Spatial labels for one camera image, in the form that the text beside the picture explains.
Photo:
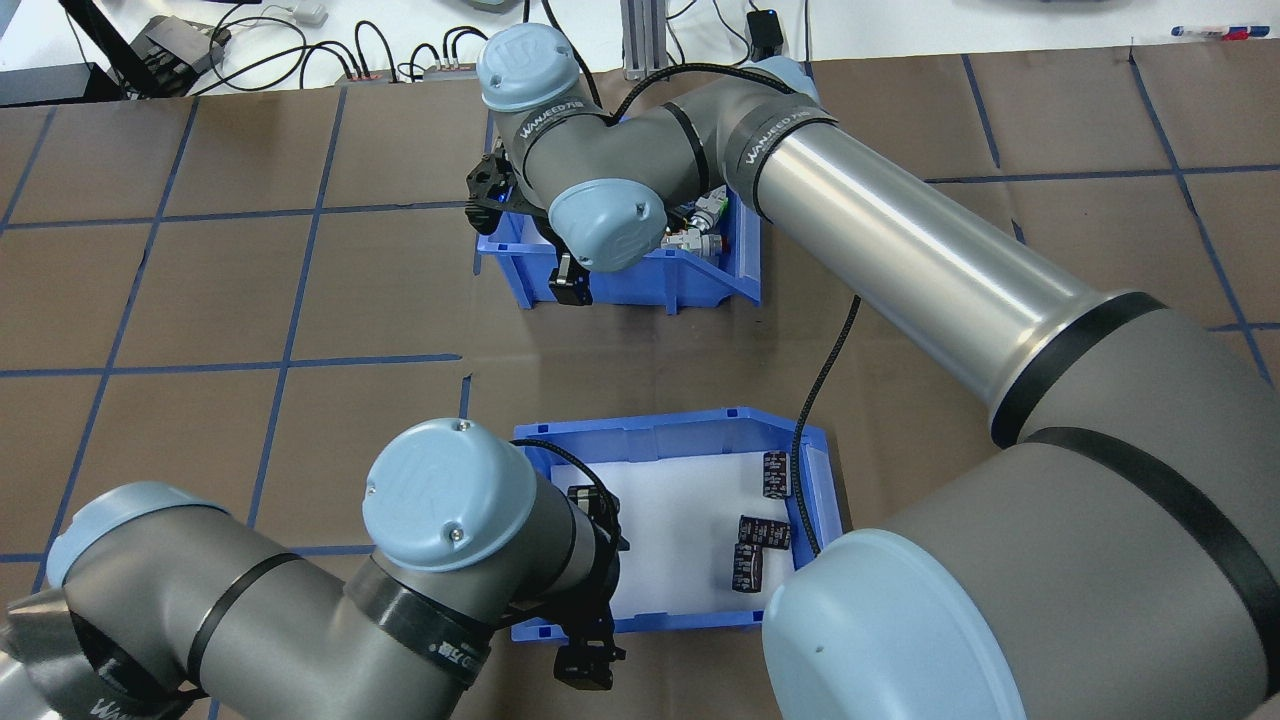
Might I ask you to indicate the blue switch storage bin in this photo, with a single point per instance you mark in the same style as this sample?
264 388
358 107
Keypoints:
640 285

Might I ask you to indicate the blue battery storage bin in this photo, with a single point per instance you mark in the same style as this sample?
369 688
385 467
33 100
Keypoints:
680 435

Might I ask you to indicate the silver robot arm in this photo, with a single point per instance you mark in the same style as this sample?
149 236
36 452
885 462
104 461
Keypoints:
250 620
900 260

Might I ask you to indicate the black cylindrical battery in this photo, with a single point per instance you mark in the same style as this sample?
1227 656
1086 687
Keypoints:
765 532
747 568
776 473

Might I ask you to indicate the black flat box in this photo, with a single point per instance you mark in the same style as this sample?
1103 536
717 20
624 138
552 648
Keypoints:
60 85

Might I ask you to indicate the black power adapter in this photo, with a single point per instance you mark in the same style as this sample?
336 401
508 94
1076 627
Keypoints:
765 35

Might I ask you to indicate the small white desk object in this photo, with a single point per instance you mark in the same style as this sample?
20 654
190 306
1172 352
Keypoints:
306 12

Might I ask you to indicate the black desk device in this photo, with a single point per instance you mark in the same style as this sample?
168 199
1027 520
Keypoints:
170 55

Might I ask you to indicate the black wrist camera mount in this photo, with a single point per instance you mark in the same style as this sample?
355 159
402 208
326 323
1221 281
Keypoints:
487 185
590 505

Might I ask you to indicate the silver white switch unit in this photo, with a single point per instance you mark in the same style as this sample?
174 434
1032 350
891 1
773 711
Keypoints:
712 205

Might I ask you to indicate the aluminium profile post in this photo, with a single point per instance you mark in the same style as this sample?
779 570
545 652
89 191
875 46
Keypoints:
645 40

